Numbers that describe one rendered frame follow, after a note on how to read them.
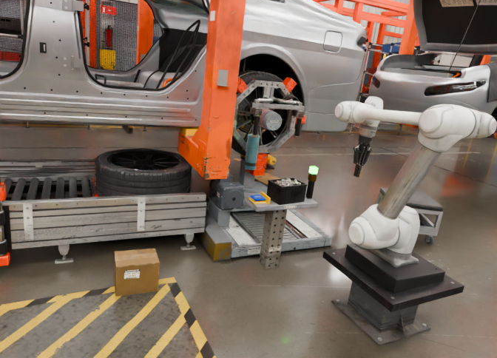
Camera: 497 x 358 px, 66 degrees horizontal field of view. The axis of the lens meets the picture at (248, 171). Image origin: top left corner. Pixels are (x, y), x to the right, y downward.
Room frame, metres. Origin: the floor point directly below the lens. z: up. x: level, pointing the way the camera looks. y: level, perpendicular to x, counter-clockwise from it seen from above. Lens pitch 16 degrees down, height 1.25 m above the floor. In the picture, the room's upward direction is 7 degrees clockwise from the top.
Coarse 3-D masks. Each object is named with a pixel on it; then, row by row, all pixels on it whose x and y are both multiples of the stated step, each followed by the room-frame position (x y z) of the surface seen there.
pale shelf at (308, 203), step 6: (246, 198) 2.18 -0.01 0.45; (306, 198) 2.30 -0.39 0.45; (252, 204) 2.10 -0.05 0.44; (258, 204) 2.10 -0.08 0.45; (264, 204) 2.11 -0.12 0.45; (270, 204) 2.12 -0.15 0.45; (276, 204) 2.13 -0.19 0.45; (288, 204) 2.16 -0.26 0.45; (294, 204) 2.17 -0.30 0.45; (300, 204) 2.18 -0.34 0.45; (306, 204) 2.20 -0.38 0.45; (312, 204) 2.22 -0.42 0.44; (258, 210) 2.06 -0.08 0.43; (264, 210) 2.08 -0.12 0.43; (270, 210) 2.09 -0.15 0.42
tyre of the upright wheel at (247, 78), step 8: (240, 72) 3.04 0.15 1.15; (256, 72) 2.92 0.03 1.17; (264, 72) 2.95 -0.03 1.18; (248, 80) 2.89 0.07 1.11; (264, 80) 2.94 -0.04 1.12; (272, 80) 2.97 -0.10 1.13; (280, 80) 3.00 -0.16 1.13; (232, 136) 2.85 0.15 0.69; (232, 144) 2.85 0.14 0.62; (240, 152) 2.89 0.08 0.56
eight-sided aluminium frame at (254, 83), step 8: (256, 80) 2.86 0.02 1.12; (248, 88) 2.80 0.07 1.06; (280, 88) 2.91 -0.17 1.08; (240, 96) 2.77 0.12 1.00; (288, 104) 3.01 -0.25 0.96; (288, 112) 3.02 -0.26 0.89; (288, 120) 3.01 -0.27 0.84; (288, 128) 3.01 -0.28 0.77; (240, 136) 2.79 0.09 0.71; (280, 136) 2.99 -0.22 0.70; (288, 136) 2.97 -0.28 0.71; (240, 144) 2.81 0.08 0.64; (272, 144) 2.96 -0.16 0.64; (280, 144) 2.94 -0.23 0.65; (264, 152) 2.88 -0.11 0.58; (272, 152) 2.91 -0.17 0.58
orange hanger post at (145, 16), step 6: (138, 0) 4.79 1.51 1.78; (138, 6) 4.78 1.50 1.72; (144, 6) 4.72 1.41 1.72; (138, 12) 4.77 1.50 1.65; (144, 12) 4.72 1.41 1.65; (150, 12) 4.75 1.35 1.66; (138, 18) 4.76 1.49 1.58; (144, 18) 4.72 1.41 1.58; (150, 18) 4.75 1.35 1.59; (138, 24) 4.75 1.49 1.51; (144, 24) 4.72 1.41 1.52; (150, 24) 4.75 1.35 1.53; (138, 30) 4.73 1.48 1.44; (144, 30) 4.72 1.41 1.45; (150, 30) 4.75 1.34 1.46; (138, 36) 4.72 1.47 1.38; (144, 36) 4.72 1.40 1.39; (150, 36) 4.75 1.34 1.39; (138, 42) 4.71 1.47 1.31; (144, 42) 4.72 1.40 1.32; (150, 42) 4.75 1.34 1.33; (138, 48) 4.70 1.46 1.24; (144, 48) 4.72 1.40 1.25; (138, 54) 4.70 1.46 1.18; (144, 54) 4.72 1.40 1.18; (138, 60) 4.70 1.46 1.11
